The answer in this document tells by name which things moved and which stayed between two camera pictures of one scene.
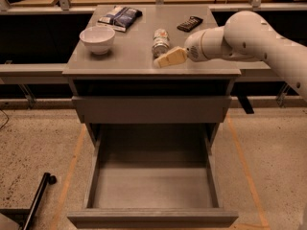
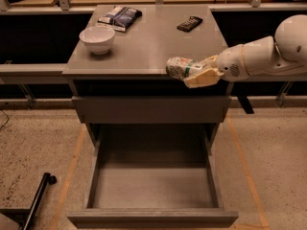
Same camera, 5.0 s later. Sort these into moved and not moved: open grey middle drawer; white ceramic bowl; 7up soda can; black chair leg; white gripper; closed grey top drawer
Moved: 7up soda can; white gripper
Not moved: open grey middle drawer; white ceramic bowl; closed grey top drawer; black chair leg
